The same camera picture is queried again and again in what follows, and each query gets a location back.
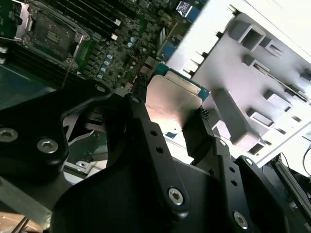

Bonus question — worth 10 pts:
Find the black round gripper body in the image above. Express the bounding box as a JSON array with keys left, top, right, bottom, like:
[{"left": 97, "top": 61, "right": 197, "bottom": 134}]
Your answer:
[{"left": 52, "top": 156, "right": 234, "bottom": 233}]

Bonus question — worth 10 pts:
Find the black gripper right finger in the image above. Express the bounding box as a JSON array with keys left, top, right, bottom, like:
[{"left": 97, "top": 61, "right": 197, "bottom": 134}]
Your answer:
[{"left": 182, "top": 108, "right": 292, "bottom": 233}]

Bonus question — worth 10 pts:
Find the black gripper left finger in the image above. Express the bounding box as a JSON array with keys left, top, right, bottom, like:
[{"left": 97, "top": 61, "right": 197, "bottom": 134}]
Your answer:
[{"left": 0, "top": 79, "right": 190, "bottom": 217}]

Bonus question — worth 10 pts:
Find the CPU with silver heat spreader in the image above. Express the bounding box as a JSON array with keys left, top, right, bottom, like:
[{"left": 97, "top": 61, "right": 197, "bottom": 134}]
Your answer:
[{"left": 144, "top": 63, "right": 211, "bottom": 139}]

